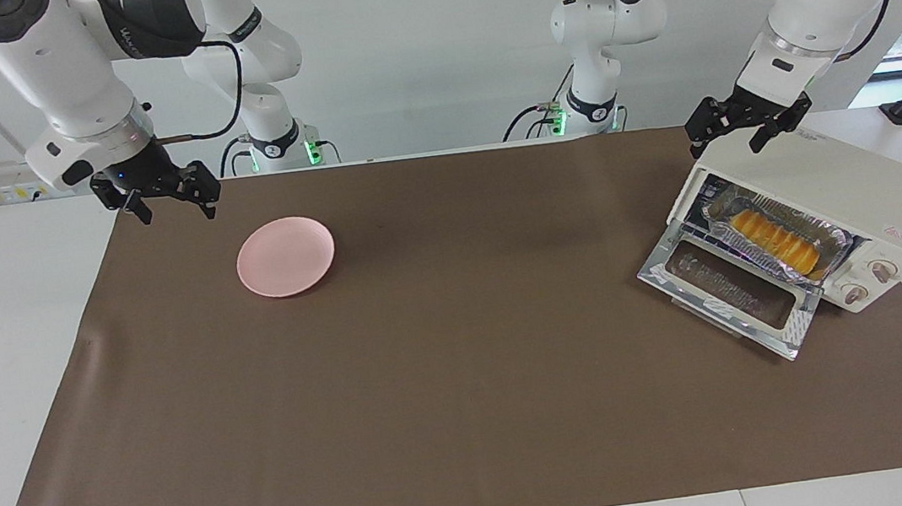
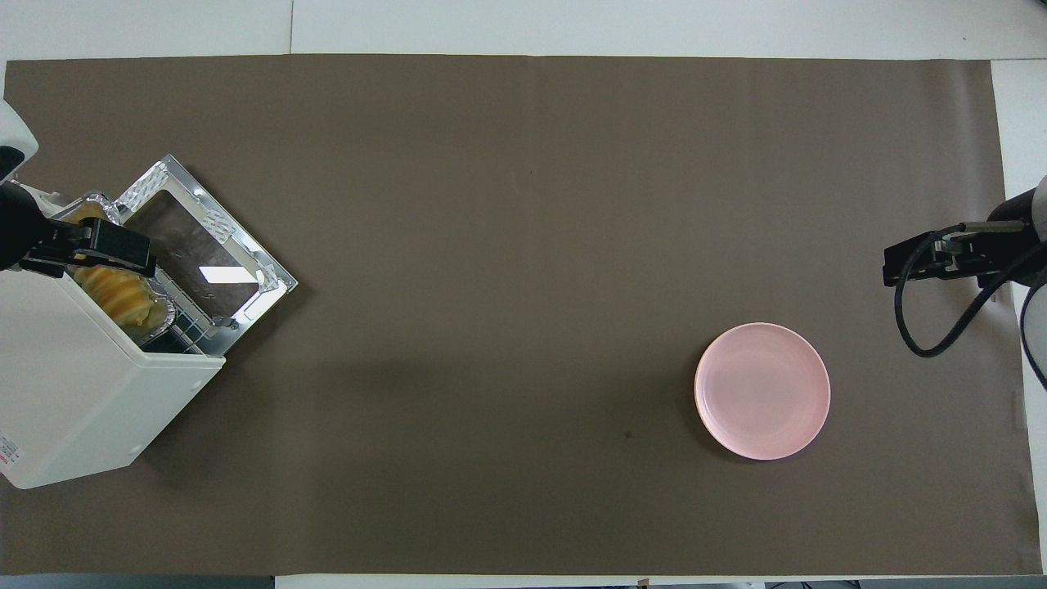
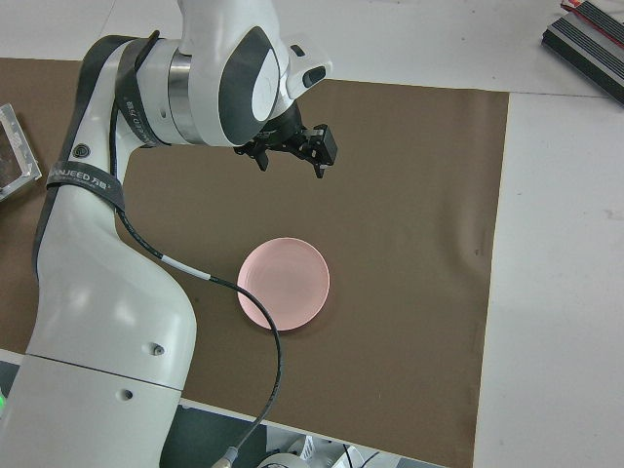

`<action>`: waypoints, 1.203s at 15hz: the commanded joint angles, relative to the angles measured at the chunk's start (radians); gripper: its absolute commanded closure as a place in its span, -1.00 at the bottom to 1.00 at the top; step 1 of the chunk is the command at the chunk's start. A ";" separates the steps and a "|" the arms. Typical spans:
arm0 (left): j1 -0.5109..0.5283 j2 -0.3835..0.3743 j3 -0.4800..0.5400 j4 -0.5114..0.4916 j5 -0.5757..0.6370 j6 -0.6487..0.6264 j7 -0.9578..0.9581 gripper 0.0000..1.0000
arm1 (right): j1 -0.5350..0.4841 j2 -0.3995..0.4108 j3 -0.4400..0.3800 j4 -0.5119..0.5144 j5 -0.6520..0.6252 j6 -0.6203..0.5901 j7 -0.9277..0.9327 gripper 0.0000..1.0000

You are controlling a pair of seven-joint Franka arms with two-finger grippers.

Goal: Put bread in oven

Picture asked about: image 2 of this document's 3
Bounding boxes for sliced golden bread loaf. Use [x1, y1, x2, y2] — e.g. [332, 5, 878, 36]
[65, 203, 169, 328]

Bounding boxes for aluminium foil tray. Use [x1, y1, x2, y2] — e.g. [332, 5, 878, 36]
[61, 191, 177, 332]

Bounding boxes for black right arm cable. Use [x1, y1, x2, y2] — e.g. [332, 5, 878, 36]
[894, 219, 1047, 358]

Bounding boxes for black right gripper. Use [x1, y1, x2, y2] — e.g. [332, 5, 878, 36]
[883, 219, 1047, 289]

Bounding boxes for glass oven door metal frame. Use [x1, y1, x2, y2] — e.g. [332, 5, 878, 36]
[106, 154, 299, 354]

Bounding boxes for cream toaster oven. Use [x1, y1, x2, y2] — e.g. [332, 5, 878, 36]
[0, 184, 226, 490]

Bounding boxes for oven wire rack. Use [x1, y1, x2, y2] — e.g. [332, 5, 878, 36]
[139, 270, 226, 357]

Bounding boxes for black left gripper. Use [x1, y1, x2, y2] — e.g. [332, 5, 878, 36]
[0, 182, 158, 281]

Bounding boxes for brown table mat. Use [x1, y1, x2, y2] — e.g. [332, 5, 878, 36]
[0, 54, 1041, 576]

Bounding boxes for pink round plate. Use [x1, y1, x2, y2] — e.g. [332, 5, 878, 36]
[694, 322, 832, 461]

